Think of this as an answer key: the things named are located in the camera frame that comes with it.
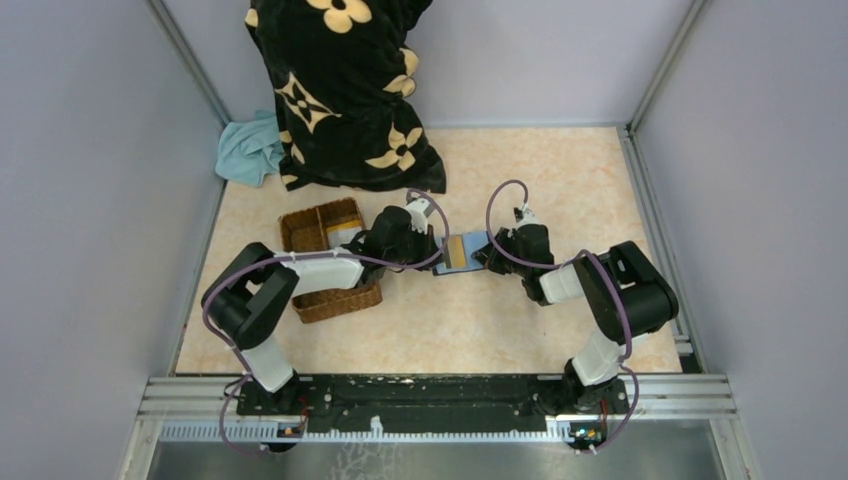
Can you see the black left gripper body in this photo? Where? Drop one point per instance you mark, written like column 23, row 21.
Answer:
column 428, row 245

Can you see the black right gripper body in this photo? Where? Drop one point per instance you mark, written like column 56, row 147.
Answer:
column 500, row 255

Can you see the navy blue card holder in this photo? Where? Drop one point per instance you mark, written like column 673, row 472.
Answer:
column 472, row 241

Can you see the gold card with stripe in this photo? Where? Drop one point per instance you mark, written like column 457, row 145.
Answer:
column 454, row 253

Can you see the white magnetic stripe card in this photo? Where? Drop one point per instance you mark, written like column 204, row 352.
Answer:
column 343, row 233

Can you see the brown woven divided basket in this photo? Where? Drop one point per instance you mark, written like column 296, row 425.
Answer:
column 327, row 280

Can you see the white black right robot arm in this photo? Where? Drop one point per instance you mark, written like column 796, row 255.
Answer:
column 626, row 295

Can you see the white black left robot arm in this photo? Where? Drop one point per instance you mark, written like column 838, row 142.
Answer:
column 244, row 304

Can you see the light blue cloth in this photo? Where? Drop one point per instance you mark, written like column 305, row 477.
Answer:
column 249, row 151

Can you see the black floral blanket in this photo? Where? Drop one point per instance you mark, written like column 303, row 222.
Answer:
column 342, row 73

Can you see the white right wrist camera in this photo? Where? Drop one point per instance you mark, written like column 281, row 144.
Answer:
column 525, row 216

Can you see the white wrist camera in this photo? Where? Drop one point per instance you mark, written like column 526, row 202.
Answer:
column 419, row 210
column 525, row 216

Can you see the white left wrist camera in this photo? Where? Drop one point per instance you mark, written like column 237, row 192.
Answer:
column 419, row 210

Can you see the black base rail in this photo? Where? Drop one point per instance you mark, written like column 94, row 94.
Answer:
column 549, row 394

